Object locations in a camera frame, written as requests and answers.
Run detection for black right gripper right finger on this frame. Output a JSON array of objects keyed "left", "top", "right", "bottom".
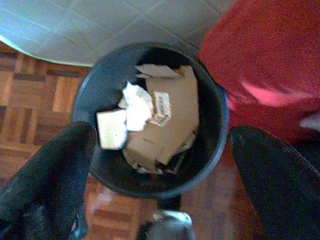
[{"left": 228, "top": 124, "right": 320, "bottom": 240}]

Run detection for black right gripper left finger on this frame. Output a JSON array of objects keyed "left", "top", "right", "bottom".
[{"left": 0, "top": 121, "right": 98, "bottom": 240}]

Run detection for white paper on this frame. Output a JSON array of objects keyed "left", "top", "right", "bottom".
[{"left": 117, "top": 81, "right": 155, "bottom": 132}]

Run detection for red cushion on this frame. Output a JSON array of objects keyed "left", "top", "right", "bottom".
[{"left": 198, "top": 0, "right": 320, "bottom": 146}]

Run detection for small white box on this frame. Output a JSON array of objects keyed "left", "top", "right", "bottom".
[{"left": 96, "top": 108, "right": 128, "bottom": 151}]

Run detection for black round trash bin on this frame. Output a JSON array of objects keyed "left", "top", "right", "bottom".
[{"left": 71, "top": 42, "right": 231, "bottom": 201}]

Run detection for brown cardboard sheet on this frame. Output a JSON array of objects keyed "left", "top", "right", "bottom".
[{"left": 123, "top": 63, "right": 201, "bottom": 173}]

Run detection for white quilted mattress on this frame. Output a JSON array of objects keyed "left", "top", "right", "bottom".
[{"left": 0, "top": 0, "right": 236, "bottom": 68}]

